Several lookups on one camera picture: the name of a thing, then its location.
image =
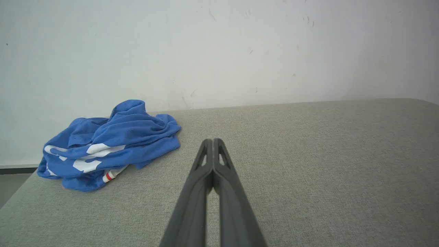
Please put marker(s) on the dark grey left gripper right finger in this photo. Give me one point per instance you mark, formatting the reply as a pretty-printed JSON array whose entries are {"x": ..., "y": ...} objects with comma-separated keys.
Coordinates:
[{"x": 236, "y": 219}]

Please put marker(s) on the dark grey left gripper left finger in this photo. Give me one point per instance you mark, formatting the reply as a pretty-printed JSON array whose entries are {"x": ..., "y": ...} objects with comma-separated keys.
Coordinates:
[{"x": 190, "y": 216}]

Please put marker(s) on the blue shirt with white sleeves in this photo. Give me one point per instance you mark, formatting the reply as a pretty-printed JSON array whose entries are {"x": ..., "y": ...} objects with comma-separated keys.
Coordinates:
[{"x": 137, "y": 133}]

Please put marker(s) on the grey fabric sofa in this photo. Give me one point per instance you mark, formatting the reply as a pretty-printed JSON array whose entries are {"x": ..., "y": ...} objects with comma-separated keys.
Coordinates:
[{"x": 325, "y": 171}]

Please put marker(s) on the dark skirting board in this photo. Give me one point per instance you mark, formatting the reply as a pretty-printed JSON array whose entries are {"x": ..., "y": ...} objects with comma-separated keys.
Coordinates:
[{"x": 17, "y": 171}]

